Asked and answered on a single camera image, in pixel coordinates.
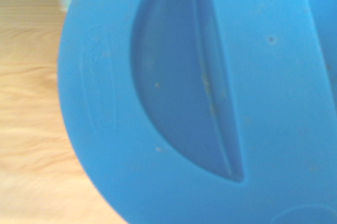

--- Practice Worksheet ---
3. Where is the white pitcher with blue lid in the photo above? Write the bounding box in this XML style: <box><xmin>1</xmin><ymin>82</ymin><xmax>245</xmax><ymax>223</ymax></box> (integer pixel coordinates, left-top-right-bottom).
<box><xmin>57</xmin><ymin>0</ymin><xmax>337</xmax><ymax>224</ymax></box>

